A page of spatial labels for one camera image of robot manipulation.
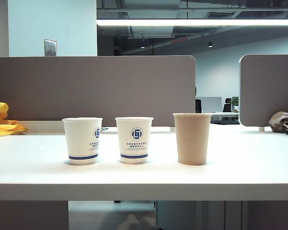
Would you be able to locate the wide grey desk partition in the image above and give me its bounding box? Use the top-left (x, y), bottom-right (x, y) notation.
top-left (0, 55), bottom-right (197, 127)

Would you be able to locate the metal wall switch plate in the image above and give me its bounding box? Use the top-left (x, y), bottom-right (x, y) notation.
top-left (44, 39), bottom-right (58, 57)

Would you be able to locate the white paper cup blue logo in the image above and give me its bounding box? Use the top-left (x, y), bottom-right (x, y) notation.
top-left (114, 116), bottom-right (155, 165)
top-left (62, 117), bottom-right (103, 166)

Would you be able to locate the small green potted plant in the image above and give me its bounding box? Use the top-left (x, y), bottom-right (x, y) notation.
top-left (231, 96), bottom-right (240, 113)

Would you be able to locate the white background desk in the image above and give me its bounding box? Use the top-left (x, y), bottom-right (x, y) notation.
top-left (210, 111), bottom-right (240, 125)

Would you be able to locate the plain brown paper cup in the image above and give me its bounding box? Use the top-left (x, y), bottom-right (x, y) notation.
top-left (172, 112), bottom-right (213, 166)

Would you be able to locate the narrow grey desk partition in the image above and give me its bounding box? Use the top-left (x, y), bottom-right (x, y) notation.
top-left (239, 54), bottom-right (288, 127)

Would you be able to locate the black office chair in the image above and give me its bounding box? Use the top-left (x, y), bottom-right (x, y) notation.
top-left (223, 97), bottom-right (232, 112)

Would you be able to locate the white background desk screen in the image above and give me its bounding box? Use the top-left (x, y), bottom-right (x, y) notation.
top-left (196, 96), bottom-right (223, 113)

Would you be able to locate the long ceiling light strip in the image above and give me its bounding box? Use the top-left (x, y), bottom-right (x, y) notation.
top-left (96, 19), bottom-right (288, 26)

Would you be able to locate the grey desk side panel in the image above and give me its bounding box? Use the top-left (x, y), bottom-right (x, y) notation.
top-left (0, 200), bottom-right (70, 230)
top-left (242, 200), bottom-right (288, 230)

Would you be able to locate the grey under-desk cabinet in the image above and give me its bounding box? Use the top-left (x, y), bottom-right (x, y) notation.
top-left (155, 200), bottom-right (243, 230)

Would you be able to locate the yellow crumpled cloth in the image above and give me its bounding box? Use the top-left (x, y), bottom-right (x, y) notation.
top-left (0, 102), bottom-right (29, 137)

